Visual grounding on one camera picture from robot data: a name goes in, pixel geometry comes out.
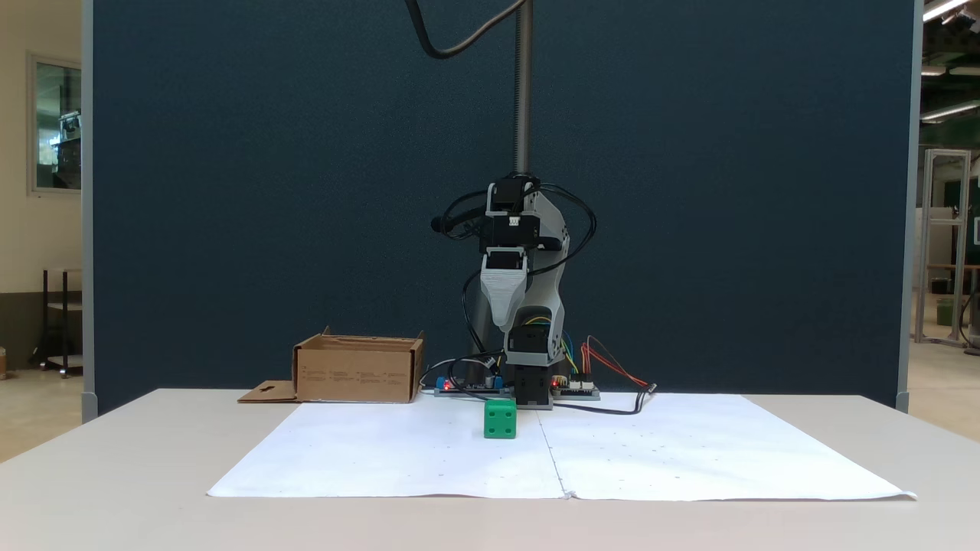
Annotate brown cardboard box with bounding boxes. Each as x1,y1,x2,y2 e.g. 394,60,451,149
237,327,426,405

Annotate dark circuit board with wires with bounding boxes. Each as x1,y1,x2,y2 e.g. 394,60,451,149
553,375,602,401

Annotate black shelf cart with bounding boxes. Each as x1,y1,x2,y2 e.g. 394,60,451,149
32,268,83,378

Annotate white paper sheet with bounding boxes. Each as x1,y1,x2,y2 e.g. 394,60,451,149
207,394,917,502

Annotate threaded metal stand pole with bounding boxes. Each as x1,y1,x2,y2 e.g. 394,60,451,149
514,0,534,177

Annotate thick black camera cable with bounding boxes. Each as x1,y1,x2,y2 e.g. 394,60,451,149
404,0,531,60

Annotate blue circuit board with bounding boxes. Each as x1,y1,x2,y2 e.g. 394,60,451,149
434,373,506,399

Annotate black servo cable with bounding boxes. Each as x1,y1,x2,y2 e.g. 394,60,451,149
440,187,506,368
536,182,597,278

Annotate framed wall window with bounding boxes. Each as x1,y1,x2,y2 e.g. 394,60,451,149
28,52,83,197

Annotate dark blue partition panel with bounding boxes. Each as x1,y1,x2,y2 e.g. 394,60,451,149
81,0,917,423

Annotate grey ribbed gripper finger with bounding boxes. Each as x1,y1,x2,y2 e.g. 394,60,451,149
481,271,531,333

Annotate orange jumper wire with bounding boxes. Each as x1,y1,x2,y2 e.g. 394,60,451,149
580,335,652,388

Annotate yellow jumper wire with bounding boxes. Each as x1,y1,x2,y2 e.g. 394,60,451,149
524,316,580,376

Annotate green die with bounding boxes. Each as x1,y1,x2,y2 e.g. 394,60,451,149
483,398,518,441

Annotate black power cable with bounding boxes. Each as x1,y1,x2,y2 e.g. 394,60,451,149
551,383,658,416

